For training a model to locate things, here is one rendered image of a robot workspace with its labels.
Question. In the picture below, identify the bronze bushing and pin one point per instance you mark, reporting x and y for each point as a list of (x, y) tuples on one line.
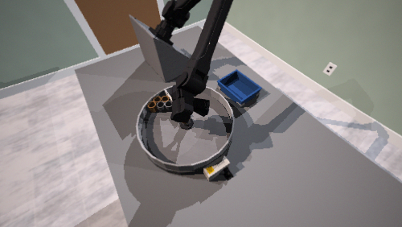
[(165, 98), (157, 99), (152, 107)]

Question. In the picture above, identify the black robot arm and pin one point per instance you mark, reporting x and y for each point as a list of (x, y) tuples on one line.
[(194, 77)]

